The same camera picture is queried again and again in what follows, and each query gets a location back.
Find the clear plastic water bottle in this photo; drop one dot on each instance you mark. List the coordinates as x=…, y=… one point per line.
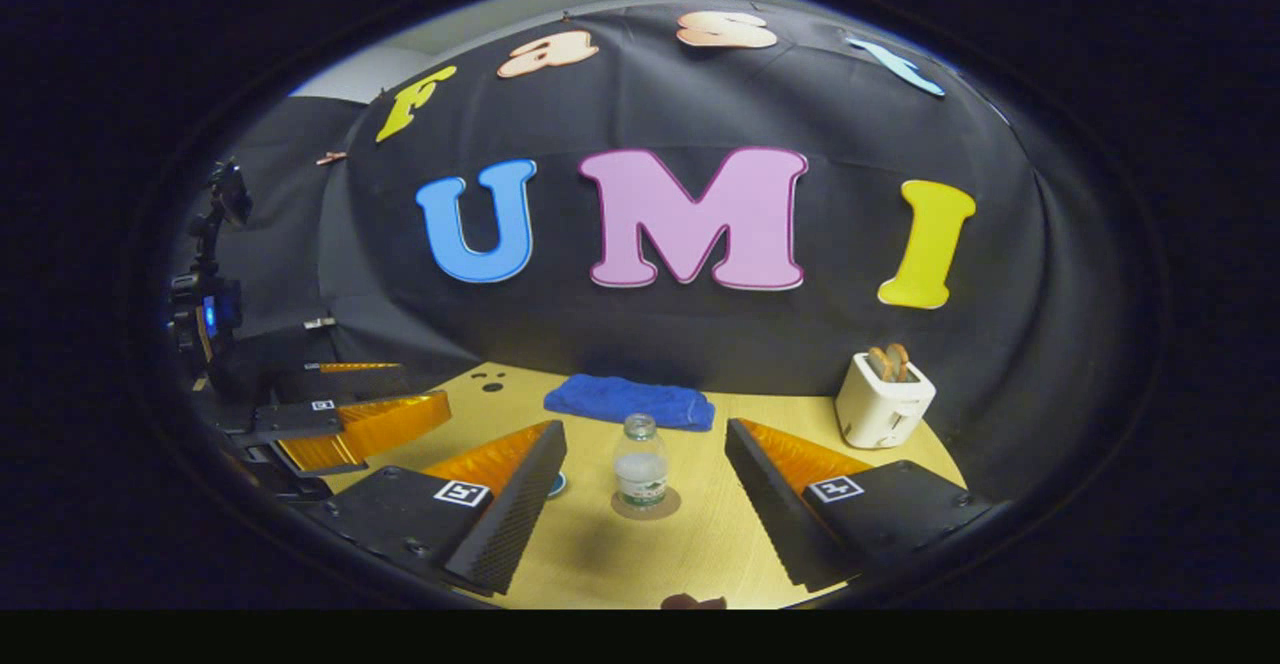
x=640, y=469

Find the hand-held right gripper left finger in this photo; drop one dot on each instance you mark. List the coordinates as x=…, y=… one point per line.
x=510, y=524

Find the round brown coaster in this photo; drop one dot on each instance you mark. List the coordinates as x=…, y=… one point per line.
x=672, y=502

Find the blue towel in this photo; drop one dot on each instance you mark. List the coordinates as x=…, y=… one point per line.
x=630, y=399

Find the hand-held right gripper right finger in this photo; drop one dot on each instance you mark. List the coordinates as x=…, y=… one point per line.
x=775, y=519

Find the toast slice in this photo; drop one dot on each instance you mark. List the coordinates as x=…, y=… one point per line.
x=878, y=364
x=901, y=362

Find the black backdrop cloth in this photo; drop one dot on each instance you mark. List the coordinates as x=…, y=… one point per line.
x=700, y=344

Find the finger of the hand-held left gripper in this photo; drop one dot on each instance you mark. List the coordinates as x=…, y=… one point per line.
x=300, y=416
x=340, y=384

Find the white toaster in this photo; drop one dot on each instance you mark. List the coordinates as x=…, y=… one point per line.
x=880, y=409

